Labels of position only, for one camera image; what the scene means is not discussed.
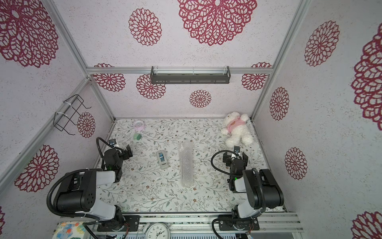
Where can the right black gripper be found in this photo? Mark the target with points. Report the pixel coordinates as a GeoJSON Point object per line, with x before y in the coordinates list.
{"type": "Point", "coordinates": [236, 158]}

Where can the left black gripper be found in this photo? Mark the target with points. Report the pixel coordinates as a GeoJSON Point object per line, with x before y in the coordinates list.
{"type": "Point", "coordinates": [126, 156]}

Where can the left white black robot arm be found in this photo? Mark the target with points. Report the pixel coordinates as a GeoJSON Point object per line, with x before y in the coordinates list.
{"type": "Point", "coordinates": [74, 195]}

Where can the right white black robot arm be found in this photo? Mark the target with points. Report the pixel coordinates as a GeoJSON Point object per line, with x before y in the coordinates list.
{"type": "Point", "coordinates": [259, 186]}

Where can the small green cube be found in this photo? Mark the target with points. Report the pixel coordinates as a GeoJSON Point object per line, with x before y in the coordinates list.
{"type": "Point", "coordinates": [137, 136]}

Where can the white teddy bear pink shirt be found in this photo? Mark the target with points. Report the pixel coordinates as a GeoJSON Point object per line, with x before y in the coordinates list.
{"type": "Point", "coordinates": [234, 126]}

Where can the pink tape roll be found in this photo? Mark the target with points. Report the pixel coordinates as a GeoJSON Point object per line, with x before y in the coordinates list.
{"type": "Point", "coordinates": [139, 125]}

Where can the white analog clock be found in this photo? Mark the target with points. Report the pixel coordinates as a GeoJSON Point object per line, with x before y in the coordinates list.
{"type": "Point", "coordinates": [158, 231]}

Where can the colourful tissue box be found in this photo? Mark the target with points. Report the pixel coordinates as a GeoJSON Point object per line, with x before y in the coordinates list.
{"type": "Point", "coordinates": [70, 230]}

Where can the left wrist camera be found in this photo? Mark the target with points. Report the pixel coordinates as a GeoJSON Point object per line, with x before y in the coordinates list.
{"type": "Point", "coordinates": [112, 142]}

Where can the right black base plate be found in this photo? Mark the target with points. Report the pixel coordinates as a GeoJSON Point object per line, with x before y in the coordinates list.
{"type": "Point", "coordinates": [238, 224]}

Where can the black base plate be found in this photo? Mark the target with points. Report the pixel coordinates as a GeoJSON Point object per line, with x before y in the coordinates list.
{"type": "Point", "coordinates": [131, 224]}
{"type": "Point", "coordinates": [238, 224]}

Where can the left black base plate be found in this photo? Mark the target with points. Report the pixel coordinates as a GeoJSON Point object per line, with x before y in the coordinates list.
{"type": "Point", "coordinates": [131, 224]}

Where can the black wire wall rack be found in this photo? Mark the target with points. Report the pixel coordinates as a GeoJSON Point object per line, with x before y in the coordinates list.
{"type": "Point", "coordinates": [62, 119]}

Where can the black wall shelf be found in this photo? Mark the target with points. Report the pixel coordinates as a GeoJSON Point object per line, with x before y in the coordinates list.
{"type": "Point", "coordinates": [189, 75]}

